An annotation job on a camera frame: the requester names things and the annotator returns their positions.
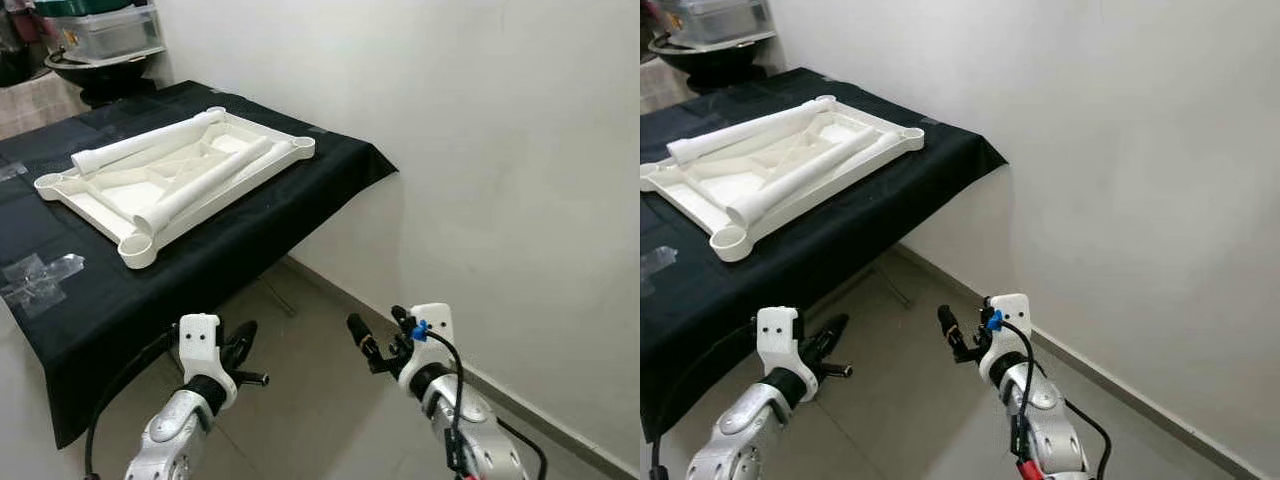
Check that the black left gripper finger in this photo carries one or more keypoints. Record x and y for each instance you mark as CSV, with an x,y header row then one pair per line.
x,y
245,336
252,378
832,329
835,370

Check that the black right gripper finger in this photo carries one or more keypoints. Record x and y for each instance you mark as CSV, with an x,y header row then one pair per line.
x,y
990,303
362,337
952,326
401,315

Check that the white plastic table leg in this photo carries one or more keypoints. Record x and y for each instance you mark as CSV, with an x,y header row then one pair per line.
x,y
745,133
800,178
200,190
140,145

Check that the clear plastic storage box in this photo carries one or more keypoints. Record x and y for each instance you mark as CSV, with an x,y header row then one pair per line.
x,y
105,35
720,22

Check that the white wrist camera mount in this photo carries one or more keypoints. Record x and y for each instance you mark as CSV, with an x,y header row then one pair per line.
x,y
432,320
1010,310
198,340
778,335

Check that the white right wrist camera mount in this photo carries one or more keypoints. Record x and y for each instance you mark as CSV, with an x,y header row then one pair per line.
x,y
1010,310
432,320

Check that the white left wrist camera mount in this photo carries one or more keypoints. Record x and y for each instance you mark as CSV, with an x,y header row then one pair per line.
x,y
198,340
778,335

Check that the black round basin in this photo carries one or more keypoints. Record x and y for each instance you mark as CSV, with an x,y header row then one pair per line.
x,y
715,65
110,80

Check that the white plastic table top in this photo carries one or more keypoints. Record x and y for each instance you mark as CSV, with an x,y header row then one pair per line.
x,y
110,200
720,190

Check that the beige fabric ottoman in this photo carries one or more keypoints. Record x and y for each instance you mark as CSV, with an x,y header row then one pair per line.
x,y
25,110
650,90

